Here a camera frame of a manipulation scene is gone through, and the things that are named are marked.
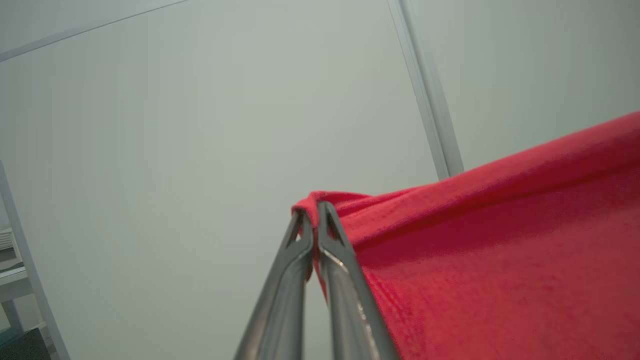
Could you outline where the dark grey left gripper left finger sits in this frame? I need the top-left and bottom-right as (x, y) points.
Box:
(234, 209), (315, 360)

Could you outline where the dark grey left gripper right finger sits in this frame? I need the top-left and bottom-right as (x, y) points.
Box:
(316, 201), (401, 360)

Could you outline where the red and white striped garment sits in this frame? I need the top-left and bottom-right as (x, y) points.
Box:
(291, 111), (640, 360)

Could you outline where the black computer case teal trim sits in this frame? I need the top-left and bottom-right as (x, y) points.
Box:
(0, 327), (54, 360)

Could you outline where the grey aluminium partition post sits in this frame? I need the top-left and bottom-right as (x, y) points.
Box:
(387, 0), (465, 181)

